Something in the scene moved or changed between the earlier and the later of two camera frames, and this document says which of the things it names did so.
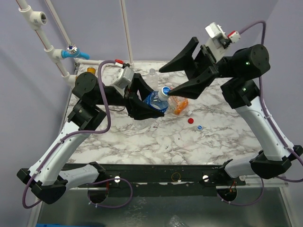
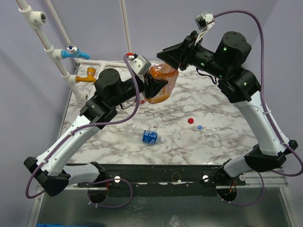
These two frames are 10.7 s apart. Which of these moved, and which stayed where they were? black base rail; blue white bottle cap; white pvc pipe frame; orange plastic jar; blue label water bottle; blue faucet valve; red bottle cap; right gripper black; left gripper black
Moved: left gripper black; blue label water bottle; orange plastic jar; right gripper black
Stayed: black base rail; blue white bottle cap; red bottle cap; blue faucet valve; white pvc pipe frame
